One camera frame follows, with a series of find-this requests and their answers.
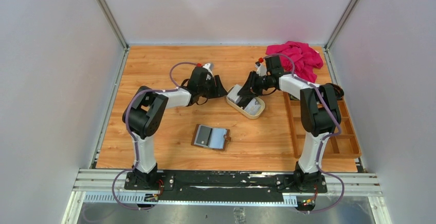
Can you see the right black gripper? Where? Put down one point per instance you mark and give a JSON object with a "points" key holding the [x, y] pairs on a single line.
{"points": [[250, 86]]}

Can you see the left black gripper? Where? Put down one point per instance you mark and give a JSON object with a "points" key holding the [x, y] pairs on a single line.
{"points": [[218, 90]]}

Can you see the beige oval card tray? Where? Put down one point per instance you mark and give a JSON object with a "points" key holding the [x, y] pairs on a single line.
{"points": [[253, 110]]}

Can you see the brown leather card holder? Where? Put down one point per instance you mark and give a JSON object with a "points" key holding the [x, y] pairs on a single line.
{"points": [[219, 139]]}

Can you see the dark grey card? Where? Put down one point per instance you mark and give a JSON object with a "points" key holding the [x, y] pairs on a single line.
{"points": [[202, 137]]}

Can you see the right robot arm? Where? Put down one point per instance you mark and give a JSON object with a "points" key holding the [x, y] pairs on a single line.
{"points": [[320, 115]]}

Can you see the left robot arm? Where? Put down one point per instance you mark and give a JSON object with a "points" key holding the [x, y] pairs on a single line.
{"points": [[145, 111]]}

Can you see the pink cloth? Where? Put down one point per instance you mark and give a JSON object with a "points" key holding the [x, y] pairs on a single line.
{"points": [[298, 54]]}

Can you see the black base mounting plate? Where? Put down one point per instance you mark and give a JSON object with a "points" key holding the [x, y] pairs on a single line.
{"points": [[227, 186]]}

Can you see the wooden compartment organizer tray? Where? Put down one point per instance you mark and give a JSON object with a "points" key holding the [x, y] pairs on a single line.
{"points": [[343, 146]]}

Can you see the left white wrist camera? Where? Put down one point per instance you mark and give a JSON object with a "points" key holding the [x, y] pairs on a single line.
{"points": [[208, 66]]}

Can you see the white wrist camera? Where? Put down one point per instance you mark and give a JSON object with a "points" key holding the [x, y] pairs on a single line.
{"points": [[261, 69], [208, 66]]}

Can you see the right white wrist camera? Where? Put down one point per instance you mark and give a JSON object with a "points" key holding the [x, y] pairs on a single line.
{"points": [[261, 69]]}

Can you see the aluminium rail frame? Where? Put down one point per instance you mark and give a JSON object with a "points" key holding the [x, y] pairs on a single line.
{"points": [[106, 186]]}

